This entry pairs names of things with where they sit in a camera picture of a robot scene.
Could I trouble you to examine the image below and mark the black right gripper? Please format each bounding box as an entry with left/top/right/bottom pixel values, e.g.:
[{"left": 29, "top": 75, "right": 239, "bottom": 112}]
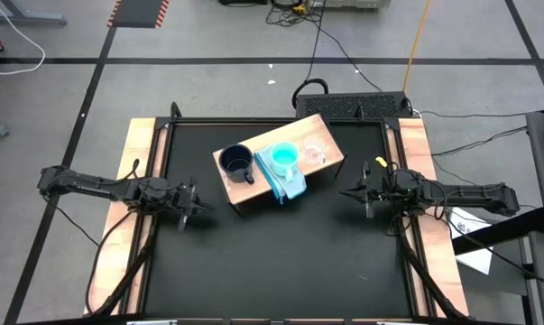
[{"left": 339, "top": 161, "right": 417, "bottom": 219}]

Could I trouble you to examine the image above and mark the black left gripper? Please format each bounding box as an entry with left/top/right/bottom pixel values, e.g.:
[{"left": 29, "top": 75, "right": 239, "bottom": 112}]
[{"left": 162, "top": 176, "right": 214, "bottom": 233}]

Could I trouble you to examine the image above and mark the dark blue speckled enamel mug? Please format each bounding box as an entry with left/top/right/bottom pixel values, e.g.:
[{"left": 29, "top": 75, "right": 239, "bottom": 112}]
[{"left": 217, "top": 143, "right": 256, "bottom": 186}]

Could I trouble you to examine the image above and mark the clear glass mug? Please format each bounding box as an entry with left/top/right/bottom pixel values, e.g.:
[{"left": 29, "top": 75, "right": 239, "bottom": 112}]
[{"left": 301, "top": 133, "right": 328, "bottom": 165}]

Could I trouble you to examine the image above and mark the mint green plastic mug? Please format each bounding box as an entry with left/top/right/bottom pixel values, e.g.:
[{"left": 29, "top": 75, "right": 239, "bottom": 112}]
[{"left": 269, "top": 141, "right": 300, "bottom": 184}]

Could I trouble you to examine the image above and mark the folded blue-grey cloth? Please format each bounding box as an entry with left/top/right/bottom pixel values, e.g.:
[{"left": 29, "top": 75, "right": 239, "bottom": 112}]
[{"left": 253, "top": 144, "right": 308, "bottom": 205}]

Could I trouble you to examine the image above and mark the black perforated computer case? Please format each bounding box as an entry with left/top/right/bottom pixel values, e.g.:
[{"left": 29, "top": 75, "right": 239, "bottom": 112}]
[{"left": 295, "top": 91, "right": 412, "bottom": 121}]

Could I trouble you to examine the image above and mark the wooden table side board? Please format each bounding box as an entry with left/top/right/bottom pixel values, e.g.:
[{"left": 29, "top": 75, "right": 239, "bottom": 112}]
[
  {"left": 87, "top": 117, "right": 169, "bottom": 316},
  {"left": 387, "top": 117, "right": 470, "bottom": 317}
]

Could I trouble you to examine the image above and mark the white paper sheet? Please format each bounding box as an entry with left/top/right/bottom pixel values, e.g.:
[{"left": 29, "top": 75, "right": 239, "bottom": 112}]
[{"left": 447, "top": 207, "right": 493, "bottom": 275}]

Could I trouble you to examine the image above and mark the grey power strip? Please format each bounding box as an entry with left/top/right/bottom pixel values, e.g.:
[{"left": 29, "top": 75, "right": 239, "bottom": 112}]
[{"left": 311, "top": 0, "right": 392, "bottom": 11}]

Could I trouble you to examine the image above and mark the black mat with hazard stripes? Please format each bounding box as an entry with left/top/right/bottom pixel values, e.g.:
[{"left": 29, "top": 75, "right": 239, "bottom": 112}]
[{"left": 107, "top": 0, "right": 171, "bottom": 29}]

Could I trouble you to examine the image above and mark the grey metal stand foot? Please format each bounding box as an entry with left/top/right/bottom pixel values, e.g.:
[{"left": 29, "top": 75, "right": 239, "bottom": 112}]
[{"left": 0, "top": 0, "right": 68, "bottom": 26}]

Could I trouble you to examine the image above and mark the wooden shelf with black frame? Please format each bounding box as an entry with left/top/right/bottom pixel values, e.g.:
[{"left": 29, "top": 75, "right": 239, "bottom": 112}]
[{"left": 211, "top": 112, "right": 348, "bottom": 218}]

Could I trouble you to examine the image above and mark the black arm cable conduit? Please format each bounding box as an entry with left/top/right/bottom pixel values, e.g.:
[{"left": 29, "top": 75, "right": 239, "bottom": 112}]
[
  {"left": 393, "top": 215, "right": 469, "bottom": 320},
  {"left": 90, "top": 215, "right": 159, "bottom": 317}
]

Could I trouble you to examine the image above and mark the black floor cable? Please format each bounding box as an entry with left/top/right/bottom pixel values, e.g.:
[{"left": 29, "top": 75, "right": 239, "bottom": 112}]
[{"left": 265, "top": 0, "right": 385, "bottom": 109}]

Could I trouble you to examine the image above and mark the yellow cable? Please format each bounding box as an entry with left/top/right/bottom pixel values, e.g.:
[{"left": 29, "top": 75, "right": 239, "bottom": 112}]
[{"left": 402, "top": 0, "right": 431, "bottom": 94}]

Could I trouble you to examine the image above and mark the white floor cable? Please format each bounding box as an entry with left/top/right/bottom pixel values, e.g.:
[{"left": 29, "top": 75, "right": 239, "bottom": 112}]
[{"left": 0, "top": 0, "right": 46, "bottom": 76}]

